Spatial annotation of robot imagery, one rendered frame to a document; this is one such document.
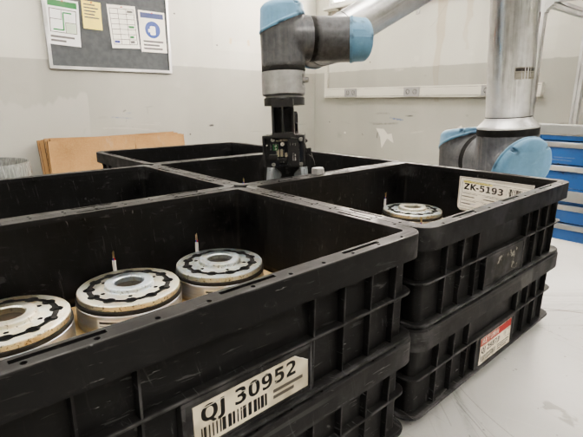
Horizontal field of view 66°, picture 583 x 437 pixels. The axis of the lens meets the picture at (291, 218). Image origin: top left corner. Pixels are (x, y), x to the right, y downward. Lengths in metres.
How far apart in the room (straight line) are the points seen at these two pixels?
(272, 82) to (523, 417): 0.59
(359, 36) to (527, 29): 0.32
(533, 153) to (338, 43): 0.43
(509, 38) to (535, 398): 0.63
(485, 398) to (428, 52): 3.55
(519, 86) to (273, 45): 0.47
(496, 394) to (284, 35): 0.60
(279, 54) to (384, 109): 3.48
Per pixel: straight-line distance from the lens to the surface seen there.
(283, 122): 0.75
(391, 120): 4.18
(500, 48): 0.98
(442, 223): 0.47
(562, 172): 2.62
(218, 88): 4.14
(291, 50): 0.78
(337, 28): 0.81
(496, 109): 0.98
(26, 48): 3.62
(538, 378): 0.69
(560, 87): 3.53
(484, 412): 0.60
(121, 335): 0.26
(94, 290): 0.50
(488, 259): 0.59
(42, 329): 0.44
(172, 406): 0.30
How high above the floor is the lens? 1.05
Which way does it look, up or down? 15 degrees down
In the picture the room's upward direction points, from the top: straight up
